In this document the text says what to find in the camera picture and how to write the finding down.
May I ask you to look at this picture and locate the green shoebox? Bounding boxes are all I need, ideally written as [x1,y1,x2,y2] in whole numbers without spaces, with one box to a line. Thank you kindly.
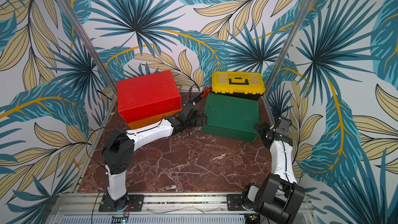
[202,93,259,143]

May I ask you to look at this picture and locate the red shoebox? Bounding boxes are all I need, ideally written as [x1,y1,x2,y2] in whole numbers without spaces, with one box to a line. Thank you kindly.
[117,71,181,123]

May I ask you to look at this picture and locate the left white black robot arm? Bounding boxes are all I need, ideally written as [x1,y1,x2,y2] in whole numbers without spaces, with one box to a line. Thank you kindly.
[102,102,207,202]

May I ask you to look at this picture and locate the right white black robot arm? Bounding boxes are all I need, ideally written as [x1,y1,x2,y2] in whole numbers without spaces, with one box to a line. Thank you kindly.
[241,117,305,224]

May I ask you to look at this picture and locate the yellow black toolbox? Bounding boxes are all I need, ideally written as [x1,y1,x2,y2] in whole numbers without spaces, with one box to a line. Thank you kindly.
[211,72,265,100]

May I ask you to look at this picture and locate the orange shoebox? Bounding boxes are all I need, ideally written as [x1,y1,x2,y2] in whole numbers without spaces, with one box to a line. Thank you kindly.
[127,109,181,130]

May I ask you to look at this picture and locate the red handled pliers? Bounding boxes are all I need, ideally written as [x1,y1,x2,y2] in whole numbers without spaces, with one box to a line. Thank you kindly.
[188,87,212,105]

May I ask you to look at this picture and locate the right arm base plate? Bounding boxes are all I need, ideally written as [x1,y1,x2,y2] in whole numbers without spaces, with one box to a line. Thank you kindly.
[226,193,270,212]

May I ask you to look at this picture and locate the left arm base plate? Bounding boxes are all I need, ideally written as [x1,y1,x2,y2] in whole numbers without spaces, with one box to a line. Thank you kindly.
[98,193,144,212]

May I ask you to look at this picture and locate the left aluminium corner post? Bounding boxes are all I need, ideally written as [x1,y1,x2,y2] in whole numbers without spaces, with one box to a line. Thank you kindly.
[40,0,119,93]

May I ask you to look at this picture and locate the aluminium corner post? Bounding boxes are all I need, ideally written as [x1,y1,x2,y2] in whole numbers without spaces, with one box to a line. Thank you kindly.
[40,0,119,93]
[263,0,327,91]

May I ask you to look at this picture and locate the aluminium front rail frame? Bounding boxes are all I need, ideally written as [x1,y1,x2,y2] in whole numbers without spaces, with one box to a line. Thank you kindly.
[46,191,318,224]

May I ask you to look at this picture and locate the right aluminium corner post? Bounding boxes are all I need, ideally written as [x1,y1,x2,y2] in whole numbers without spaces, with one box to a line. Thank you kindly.
[263,0,327,91]

